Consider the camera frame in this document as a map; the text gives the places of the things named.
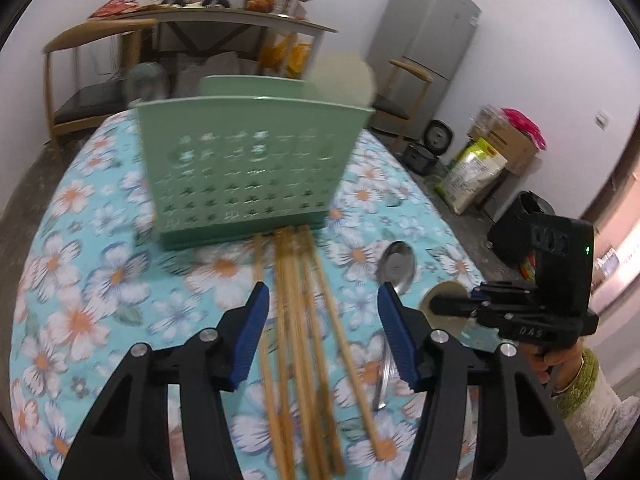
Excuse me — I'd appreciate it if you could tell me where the green white rice bag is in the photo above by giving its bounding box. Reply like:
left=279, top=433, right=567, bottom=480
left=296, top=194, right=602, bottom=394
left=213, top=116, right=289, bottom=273
left=434, top=137, right=509, bottom=216

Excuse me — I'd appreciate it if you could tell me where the red bag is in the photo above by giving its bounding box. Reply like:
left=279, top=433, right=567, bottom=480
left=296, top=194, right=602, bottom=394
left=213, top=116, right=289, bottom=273
left=91, top=0, right=140, bottom=20

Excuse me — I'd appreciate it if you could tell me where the silver bracelet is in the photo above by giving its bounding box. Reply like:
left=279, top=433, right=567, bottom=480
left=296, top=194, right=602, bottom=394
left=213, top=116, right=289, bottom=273
left=550, top=355, right=587, bottom=397

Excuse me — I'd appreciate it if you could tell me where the cardboard box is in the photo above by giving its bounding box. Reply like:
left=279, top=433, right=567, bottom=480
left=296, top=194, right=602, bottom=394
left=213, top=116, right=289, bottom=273
left=467, top=105, right=542, bottom=178

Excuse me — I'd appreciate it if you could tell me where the cream plastic spoon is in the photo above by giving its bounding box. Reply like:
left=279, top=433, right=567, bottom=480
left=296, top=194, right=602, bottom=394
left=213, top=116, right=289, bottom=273
left=305, top=52, right=377, bottom=109
left=419, top=282, right=482, bottom=347

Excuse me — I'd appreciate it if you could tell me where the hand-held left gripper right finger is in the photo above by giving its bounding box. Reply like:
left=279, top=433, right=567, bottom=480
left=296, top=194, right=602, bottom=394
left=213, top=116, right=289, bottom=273
left=376, top=282, right=586, bottom=480

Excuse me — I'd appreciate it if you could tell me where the black pot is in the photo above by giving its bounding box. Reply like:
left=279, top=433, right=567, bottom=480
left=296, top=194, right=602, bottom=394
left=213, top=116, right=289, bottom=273
left=401, top=142, right=439, bottom=177

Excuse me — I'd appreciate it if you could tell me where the yellow plastic bag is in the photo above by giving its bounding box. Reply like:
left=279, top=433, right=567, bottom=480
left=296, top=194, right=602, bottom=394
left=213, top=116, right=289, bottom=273
left=259, top=35, right=315, bottom=80

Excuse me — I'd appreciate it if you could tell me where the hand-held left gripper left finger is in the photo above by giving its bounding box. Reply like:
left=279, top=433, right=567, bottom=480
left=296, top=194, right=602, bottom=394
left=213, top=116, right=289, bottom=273
left=57, top=281, right=271, bottom=480

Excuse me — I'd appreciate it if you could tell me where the pile of wooden chopsticks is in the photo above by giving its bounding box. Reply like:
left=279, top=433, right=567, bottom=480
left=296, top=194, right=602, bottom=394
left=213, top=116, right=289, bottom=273
left=252, top=225, right=396, bottom=480

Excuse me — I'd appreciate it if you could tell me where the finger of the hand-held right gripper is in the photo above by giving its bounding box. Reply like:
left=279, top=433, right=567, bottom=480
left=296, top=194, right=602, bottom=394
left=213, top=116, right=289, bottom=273
left=471, top=282, right=531, bottom=303
left=430, top=296, right=483, bottom=316

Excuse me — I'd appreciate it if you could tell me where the silver refrigerator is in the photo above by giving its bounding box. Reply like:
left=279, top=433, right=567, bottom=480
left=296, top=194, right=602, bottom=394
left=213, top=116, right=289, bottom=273
left=366, top=0, right=482, bottom=142

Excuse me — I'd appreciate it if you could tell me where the person's right hand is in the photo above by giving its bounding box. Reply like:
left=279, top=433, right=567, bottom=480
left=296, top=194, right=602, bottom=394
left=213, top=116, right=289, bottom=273
left=530, top=342, right=586, bottom=397

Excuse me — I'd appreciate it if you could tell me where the black appliance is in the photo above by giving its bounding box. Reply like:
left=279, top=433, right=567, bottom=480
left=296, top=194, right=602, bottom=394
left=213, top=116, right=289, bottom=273
left=487, top=191, right=553, bottom=267

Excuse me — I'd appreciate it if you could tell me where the green perforated utensil holder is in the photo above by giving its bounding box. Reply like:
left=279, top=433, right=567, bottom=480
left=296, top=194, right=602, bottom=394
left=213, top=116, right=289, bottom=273
left=129, top=75, right=377, bottom=252

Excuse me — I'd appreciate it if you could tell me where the wooden chair black seat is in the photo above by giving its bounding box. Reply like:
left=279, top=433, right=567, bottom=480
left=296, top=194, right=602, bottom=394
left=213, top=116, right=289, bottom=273
left=371, top=59, right=434, bottom=147
left=42, top=19, right=162, bottom=147

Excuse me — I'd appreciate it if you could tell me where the grey table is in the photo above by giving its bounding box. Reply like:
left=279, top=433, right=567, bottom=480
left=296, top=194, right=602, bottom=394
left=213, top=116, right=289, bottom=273
left=115, top=6, right=337, bottom=83

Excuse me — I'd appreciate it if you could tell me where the floral blue tablecloth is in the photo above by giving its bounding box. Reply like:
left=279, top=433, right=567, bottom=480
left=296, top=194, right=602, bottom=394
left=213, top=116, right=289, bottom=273
left=10, top=107, right=506, bottom=480

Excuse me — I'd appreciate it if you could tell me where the pink plastic bag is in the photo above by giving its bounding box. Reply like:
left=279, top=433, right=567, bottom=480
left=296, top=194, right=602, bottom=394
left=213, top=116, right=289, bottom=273
left=500, top=107, right=547, bottom=152

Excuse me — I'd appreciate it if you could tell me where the person's right forearm green sleeve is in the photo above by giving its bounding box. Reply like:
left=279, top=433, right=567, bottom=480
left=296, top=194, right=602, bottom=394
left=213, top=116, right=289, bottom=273
left=552, top=347, right=640, bottom=480

